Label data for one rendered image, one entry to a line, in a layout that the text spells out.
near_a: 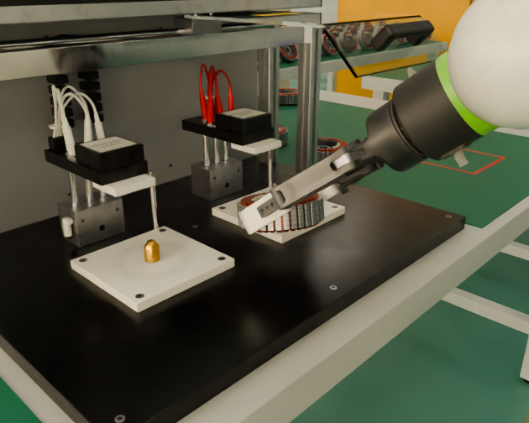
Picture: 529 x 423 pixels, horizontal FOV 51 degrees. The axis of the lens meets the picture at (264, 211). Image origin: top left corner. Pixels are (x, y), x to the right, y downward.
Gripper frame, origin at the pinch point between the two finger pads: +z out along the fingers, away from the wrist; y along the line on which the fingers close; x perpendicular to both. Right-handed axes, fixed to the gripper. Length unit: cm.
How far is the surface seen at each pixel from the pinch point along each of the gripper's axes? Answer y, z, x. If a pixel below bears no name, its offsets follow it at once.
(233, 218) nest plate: 5.9, 13.1, 3.3
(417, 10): 351, 58, 115
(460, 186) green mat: 47.9, -5.6, -8.5
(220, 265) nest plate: -7.1, 7.6, -3.0
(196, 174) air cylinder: 11.0, 20.1, 13.9
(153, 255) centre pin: -11.6, 13.0, 2.0
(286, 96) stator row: 88, 41, 40
